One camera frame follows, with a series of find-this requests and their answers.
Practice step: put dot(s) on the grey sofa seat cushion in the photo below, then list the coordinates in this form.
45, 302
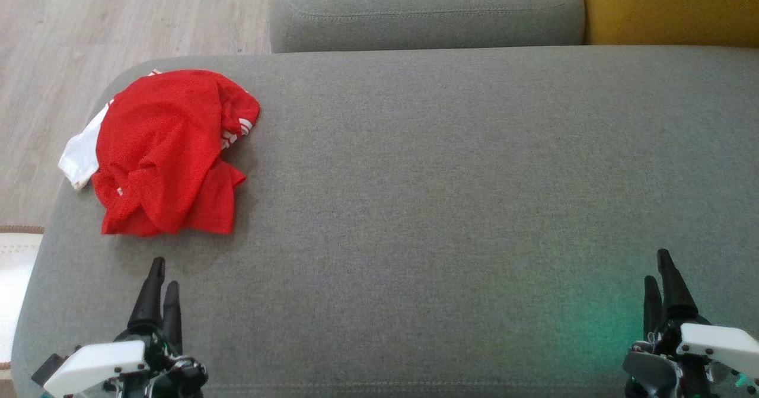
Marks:
427, 12

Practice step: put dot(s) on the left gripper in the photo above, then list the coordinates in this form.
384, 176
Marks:
101, 365

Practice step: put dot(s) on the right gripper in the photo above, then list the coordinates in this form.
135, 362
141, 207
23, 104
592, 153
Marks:
717, 344

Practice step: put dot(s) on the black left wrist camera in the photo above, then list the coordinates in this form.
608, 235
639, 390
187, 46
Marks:
48, 369

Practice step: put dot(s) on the red white jersey shirt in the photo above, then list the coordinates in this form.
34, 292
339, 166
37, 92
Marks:
154, 131

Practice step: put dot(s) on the grey sofa ottoman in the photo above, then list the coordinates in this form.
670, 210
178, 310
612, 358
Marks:
445, 208

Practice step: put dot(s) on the large yellow sofa backrest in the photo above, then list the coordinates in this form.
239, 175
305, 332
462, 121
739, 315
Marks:
670, 6

